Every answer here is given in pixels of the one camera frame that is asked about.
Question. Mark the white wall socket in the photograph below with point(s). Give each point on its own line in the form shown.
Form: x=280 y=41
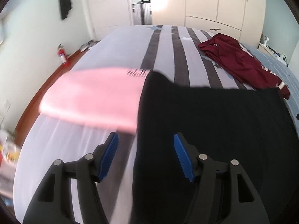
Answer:
x=6 y=106

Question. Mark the white detergent bottle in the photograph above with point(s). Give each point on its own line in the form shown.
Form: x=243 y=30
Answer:
x=9 y=152

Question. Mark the cream wardrobe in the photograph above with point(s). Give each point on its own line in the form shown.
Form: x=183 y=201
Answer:
x=203 y=2

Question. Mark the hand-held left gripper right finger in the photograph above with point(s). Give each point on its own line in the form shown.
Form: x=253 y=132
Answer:
x=183 y=156

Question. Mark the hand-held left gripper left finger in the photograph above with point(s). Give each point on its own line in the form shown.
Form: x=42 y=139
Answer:
x=109 y=155

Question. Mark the bed with striped star sheet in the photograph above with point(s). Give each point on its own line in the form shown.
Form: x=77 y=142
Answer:
x=116 y=49

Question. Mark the red fire extinguisher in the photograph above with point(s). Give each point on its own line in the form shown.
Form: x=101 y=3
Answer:
x=62 y=56

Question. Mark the black printed t-shirt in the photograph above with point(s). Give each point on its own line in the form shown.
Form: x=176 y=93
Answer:
x=210 y=112

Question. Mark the silver ribbed suitcase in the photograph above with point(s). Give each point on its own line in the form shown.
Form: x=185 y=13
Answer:
x=142 y=14

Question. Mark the white door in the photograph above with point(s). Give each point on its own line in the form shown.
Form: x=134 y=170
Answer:
x=107 y=7

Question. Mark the pink folded garment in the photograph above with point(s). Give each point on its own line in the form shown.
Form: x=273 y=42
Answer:
x=93 y=95

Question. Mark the black hanging garment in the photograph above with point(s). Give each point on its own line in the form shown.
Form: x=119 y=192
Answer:
x=64 y=0

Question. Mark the white nightstand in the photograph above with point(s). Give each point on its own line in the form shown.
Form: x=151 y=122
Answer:
x=271 y=52

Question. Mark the maroon garment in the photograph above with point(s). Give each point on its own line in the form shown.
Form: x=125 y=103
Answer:
x=233 y=58

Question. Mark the small white fan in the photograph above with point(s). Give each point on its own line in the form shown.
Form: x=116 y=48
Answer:
x=265 y=41

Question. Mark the grey shoe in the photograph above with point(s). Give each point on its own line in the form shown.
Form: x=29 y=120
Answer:
x=84 y=47
x=90 y=43

